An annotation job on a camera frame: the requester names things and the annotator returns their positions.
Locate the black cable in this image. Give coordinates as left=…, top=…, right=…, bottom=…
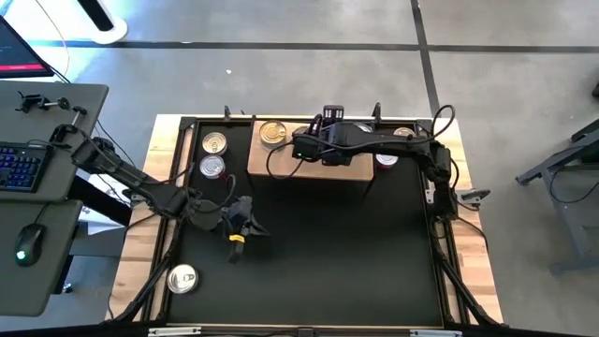
left=184, top=172, right=238, bottom=214
left=355, top=104, right=458, bottom=155
left=265, top=139, right=329, bottom=182

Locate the black stand pole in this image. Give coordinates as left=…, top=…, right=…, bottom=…
left=77, top=0, right=116, bottom=33

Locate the grey metal stand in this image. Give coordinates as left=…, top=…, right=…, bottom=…
left=514, top=119, right=599, bottom=277

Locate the grey side desk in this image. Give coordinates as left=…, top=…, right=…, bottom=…
left=0, top=80, right=110, bottom=203
left=0, top=199, right=84, bottom=318

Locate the black table frame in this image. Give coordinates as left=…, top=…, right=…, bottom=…
left=158, top=114, right=453, bottom=329

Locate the silver lidded tin can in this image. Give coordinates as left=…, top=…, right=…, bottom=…
left=167, top=263, right=199, bottom=296

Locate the striped label seafood can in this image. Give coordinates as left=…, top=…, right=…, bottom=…
left=201, top=131, right=229, bottom=156

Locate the red seafood can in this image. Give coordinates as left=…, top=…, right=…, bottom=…
left=374, top=153, right=400, bottom=169
left=198, top=154, right=227, bottom=181

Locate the black table mat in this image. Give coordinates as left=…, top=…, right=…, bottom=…
left=167, top=119, right=444, bottom=328

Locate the black computer mouse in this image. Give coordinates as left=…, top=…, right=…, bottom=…
left=13, top=222, right=47, bottom=268

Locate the black backlit keyboard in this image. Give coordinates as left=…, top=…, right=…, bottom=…
left=0, top=142, right=53, bottom=194

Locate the grey bracket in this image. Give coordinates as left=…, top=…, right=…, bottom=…
left=456, top=187, right=491, bottom=207

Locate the dark screen with red bar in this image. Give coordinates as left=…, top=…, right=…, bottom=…
left=0, top=16, right=55, bottom=80

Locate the black clamp bracket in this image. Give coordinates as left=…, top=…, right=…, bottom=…
left=49, top=122, right=79, bottom=144
left=16, top=91, right=88, bottom=116

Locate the thin pale cable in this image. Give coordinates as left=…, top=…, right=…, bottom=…
left=35, top=0, right=71, bottom=79

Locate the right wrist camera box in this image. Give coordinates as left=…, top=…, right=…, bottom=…
left=322, top=105, right=345, bottom=124

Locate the black diagonal frame strut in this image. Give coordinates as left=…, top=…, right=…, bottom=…
left=111, top=224, right=184, bottom=324
left=430, top=224, right=502, bottom=327

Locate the silver aluminium bar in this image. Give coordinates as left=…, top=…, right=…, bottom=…
left=148, top=327, right=202, bottom=337
left=410, top=329, right=463, bottom=337

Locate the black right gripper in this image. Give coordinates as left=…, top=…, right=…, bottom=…
left=292, top=122, right=355, bottom=168

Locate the wooden shelf with black legs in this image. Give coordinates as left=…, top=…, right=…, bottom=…
left=246, top=119, right=376, bottom=183

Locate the white round stand base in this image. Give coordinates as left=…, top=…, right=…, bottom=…
left=77, top=0, right=128, bottom=46

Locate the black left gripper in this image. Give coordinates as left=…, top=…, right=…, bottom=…
left=220, top=195, right=272, bottom=238

